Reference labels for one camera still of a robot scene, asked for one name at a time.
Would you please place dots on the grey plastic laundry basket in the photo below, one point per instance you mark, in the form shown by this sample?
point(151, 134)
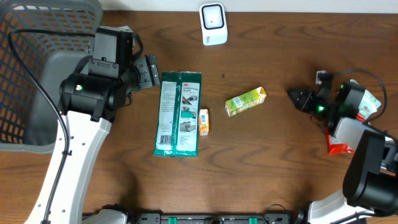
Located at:
point(41, 42)

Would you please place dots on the red snack bag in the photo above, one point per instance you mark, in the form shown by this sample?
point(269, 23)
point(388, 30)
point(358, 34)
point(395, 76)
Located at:
point(337, 147)

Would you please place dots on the white barcode scanner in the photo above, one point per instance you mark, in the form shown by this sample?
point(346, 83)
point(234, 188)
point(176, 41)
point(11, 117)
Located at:
point(213, 24)

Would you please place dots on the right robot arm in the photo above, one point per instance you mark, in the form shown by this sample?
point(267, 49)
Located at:
point(370, 183)

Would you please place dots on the green white snack bag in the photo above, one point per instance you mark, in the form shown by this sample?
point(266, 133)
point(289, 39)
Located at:
point(179, 106)

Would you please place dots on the green juice carton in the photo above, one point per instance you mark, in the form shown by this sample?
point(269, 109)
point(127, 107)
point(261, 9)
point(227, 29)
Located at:
point(245, 101)

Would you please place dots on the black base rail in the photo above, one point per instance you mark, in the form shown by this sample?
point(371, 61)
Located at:
point(276, 213)

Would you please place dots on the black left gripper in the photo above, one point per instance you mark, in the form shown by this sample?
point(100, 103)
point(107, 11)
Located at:
point(152, 76)

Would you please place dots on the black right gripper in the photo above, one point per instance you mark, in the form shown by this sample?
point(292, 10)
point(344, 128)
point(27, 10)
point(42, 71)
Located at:
point(302, 102)

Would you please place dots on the orange juice carton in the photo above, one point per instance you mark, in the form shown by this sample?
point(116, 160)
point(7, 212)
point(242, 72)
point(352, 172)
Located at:
point(204, 122)

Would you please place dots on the light green tissue pack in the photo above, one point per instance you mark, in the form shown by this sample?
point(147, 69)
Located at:
point(368, 102)

